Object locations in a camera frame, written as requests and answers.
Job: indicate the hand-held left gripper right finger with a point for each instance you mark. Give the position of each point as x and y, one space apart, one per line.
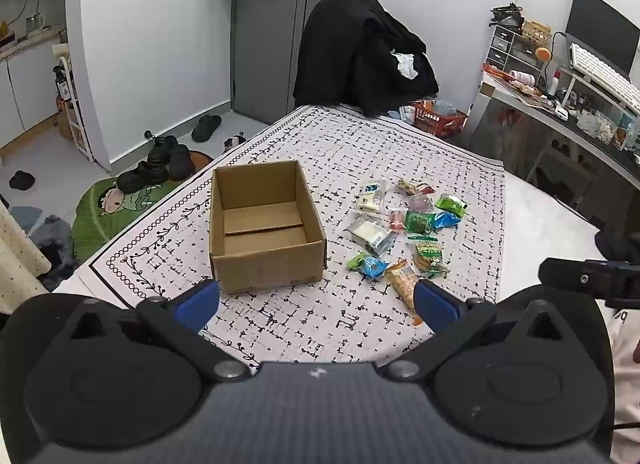
434 305

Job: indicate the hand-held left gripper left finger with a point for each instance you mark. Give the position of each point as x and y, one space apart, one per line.
196 303

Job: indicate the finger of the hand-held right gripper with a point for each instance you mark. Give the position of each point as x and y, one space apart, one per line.
560 274

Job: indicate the long orange snack packet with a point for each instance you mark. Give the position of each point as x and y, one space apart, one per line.
402 280

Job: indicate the green yellow cracker packet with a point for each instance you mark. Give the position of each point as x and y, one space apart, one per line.
429 256

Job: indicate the small blue snack packet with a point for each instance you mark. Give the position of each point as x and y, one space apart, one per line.
376 267

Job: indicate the cardboard box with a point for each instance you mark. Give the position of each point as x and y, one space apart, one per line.
265 264

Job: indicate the dark green snack packet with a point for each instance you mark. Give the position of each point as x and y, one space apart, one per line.
419 223

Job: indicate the small green candy packet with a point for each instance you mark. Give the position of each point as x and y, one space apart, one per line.
357 261

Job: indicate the orange clear snack packet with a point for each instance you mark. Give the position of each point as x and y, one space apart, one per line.
396 220

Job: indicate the clear white snack packet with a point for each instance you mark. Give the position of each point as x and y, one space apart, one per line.
371 234

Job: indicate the bright green snack packet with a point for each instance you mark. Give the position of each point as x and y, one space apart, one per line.
450 204

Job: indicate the purple clear snack packet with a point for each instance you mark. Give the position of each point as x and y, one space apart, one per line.
420 203

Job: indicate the red white snack wrapper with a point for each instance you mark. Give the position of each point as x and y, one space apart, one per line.
425 189

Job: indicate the brown yellow snack bar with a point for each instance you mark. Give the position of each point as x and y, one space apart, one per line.
407 186

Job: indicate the cream blue-label snack packet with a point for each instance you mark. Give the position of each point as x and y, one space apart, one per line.
372 196

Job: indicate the dark cloth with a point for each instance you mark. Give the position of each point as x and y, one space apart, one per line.
620 244

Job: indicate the person's light clothing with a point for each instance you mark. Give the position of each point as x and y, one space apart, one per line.
625 369

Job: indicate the green cartoon floor mat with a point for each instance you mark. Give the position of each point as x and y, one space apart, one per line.
115 214

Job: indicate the black chunky shoe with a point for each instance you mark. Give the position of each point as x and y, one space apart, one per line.
161 149
142 177
180 161

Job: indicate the grey fluffy rug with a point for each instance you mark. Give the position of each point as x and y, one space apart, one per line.
50 239

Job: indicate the small white device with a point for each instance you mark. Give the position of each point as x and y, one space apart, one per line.
561 112

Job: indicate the black white small shoe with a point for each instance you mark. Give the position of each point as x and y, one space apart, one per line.
234 141

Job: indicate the patterned white blanket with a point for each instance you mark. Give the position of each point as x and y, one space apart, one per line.
350 153

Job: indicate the black slipper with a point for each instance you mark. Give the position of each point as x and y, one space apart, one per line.
21 179
206 127

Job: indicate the dotted beige tablecloth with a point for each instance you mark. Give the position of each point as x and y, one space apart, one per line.
20 259

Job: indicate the red plastic basket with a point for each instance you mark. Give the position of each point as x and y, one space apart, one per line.
437 122

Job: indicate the white bottle red cap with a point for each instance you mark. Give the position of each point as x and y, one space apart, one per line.
554 84

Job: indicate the white monitor riser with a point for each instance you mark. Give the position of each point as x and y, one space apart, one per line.
575 77

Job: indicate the grey-blue cloth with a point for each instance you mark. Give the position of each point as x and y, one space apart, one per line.
446 107

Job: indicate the pink printed roll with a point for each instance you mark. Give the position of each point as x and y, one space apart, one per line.
522 78

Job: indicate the white keyboard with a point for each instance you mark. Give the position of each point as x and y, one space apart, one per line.
605 71

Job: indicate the red orange flat packet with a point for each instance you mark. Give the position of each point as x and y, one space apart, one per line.
496 71

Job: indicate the grey drawer organiser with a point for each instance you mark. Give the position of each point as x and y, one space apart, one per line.
510 51

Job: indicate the white narrow rack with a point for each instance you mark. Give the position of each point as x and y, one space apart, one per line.
75 108

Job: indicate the white cloth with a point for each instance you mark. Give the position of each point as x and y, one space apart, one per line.
405 63

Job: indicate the wicker basket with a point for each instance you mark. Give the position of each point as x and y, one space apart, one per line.
536 31

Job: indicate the black monitor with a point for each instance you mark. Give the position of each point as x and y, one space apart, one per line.
600 23

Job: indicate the black bottle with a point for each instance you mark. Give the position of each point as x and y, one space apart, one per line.
62 83

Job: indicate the grey door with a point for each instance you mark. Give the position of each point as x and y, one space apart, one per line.
270 43

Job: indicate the black jacket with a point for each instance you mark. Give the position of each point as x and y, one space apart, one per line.
355 43

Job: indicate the white kitchen cabinet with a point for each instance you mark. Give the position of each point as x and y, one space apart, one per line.
25 88

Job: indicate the glass jug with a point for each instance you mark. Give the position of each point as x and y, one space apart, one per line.
34 24

